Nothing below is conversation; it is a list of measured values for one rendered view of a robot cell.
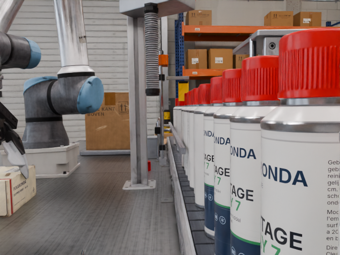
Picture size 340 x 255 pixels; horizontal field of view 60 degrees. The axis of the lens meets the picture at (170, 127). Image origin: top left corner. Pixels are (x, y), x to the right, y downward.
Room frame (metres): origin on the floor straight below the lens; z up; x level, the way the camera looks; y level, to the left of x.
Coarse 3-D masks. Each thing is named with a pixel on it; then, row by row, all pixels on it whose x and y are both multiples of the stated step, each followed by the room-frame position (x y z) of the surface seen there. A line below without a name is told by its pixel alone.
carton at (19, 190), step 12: (0, 168) 0.71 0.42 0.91; (12, 168) 0.71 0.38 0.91; (0, 180) 0.59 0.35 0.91; (12, 180) 0.62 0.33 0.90; (24, 180) 0.68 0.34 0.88; (0, 192) 0.59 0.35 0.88; (12, 192) 0.61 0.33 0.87; (24, 192) 0.67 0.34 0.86; (0, 204) 0.59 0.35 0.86; (12, 204) 0.61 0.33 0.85; (0, 216) 0.59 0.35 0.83
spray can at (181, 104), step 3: (180, 102) 1.09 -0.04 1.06; (183, 102) 1.09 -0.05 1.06; (180, 105) 1.09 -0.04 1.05; (183, 105) 1.09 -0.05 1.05; (177, 108) 1.10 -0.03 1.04; (180, 108) 1.09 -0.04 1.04; (177, 111) 1.10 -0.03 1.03; (180, 111) 1.08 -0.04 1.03; (177, 114) 1.10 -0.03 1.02; (180, 114) 1.08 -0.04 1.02; (177, 117) 1.10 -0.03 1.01; (180, 117) 1.08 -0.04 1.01; (177, 120) 1.10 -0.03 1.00; (180, 120) 1.08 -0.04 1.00; (177, 123) 1.10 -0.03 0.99; (180, 123) 1.08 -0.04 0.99; (177, 126) 1.10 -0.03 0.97; (180, 126) 1.08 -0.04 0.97; (177, 129) 1.10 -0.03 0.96; (180, 129) 1.08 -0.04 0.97; (177, 132) 1.10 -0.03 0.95; (180, 132) 1.08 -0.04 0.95; (180, 135) 1.08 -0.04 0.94; (180, 138) 1.08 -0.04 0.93; (177, 147) 1.10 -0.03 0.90; (177, 150) 1.10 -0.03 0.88
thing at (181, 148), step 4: (172, 128) 1.19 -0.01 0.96; (172, 132) 1.08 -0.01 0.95; (176, 132) 1.00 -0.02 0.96; (176, 136) 0.86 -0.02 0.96; (176, 140) 0.78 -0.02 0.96; (180, 140) 0.76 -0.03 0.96; (180, 144) 0.68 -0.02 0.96; (180, 148) 0.62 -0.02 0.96; (184, 148) 0.62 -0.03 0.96; (180, 152) 0.62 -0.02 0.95; (184, 152) 0.62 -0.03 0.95
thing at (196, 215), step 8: (176, 152) 1.08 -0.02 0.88; (176, 160) 0.92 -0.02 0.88; (176, 168) 0.94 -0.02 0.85; (184, 176) 0.71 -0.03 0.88; (184, 184) 0.63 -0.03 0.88; (184, 192) 0.57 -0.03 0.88; (192, 192) 0.57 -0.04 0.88; (184, 200) 0.53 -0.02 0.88; (192, 200) 0.52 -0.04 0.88; (192, 208) 0.48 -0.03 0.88; (200, 208) 0.48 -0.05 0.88; (192, 216) 0.45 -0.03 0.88; (200, 216) 0.45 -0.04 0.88; (192, 224) 0.41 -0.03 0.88; (200, 224) 0.41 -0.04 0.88; (192, 232) 0.39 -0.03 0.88; (200, 232) 0.39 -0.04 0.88; (200, 240) 0.36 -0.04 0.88; (208, 240) 0.36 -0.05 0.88; (200, 248) 0.34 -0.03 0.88; (208, 248) 0.34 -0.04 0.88
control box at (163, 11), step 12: (120, 0) 0.76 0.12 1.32; (132, 0) 0.74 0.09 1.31; (144, 0) 0.72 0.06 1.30; (156, 0) 0.70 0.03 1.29; (168, 0) 0.68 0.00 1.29; (180, 0) 0.69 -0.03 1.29; (192, 0) 0.73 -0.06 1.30; (120, 12) 0.76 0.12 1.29; (132, 12) 0.76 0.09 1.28; (168, 12) 0.76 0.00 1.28; (180, 12) 0.76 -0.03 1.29
